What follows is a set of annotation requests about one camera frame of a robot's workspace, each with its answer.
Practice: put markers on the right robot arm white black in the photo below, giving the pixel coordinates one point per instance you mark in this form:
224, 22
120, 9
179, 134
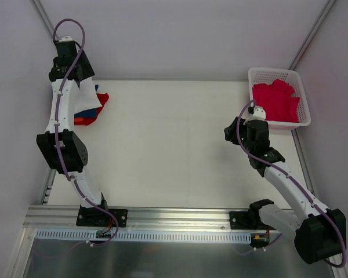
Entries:
317, 231

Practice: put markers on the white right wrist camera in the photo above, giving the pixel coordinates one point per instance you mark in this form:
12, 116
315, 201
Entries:
257, 113

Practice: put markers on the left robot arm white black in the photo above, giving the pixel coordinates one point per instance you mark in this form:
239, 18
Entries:
62, 149

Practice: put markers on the white plastic basket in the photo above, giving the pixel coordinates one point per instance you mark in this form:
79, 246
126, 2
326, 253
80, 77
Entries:
257, 75

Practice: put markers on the folded blue t shirt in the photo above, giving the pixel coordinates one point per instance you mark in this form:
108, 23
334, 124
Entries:
87, 101

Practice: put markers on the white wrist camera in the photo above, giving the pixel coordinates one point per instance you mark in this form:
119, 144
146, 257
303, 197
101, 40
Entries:
257, 113
65, 39

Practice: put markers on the folded red t shirt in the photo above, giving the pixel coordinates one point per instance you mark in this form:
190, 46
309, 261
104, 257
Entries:
91, 115

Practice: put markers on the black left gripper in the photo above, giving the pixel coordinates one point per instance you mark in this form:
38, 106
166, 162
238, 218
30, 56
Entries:
85, 64

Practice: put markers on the aluminium mounting rail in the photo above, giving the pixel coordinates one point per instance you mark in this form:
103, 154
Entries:
144, 218

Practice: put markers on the white t shirt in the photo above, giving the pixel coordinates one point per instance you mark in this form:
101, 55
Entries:
86, 97

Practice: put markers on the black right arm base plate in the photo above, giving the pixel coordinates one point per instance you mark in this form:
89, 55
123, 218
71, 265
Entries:
244, 220

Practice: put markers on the crumpled pink t shirt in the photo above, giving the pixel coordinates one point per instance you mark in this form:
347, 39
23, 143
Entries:
277, 100

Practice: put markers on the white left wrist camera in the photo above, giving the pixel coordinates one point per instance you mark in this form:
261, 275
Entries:
65, 39

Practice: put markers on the white slotted cable duct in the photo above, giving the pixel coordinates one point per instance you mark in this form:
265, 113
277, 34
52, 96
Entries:
145, 236

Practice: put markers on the aluminium frame post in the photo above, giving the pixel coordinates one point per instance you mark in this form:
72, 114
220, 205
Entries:
44, 18
319, 22

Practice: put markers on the left aluminium frame post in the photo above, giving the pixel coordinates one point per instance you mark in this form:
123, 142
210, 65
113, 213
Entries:
44, 18

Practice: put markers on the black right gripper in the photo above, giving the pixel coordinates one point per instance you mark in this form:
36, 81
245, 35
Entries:
230, 132

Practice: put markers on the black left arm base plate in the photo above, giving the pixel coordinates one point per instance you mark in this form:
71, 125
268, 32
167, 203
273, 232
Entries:
92, 217

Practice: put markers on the right aluminium frame post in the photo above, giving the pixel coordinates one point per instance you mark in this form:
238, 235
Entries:
319, 22

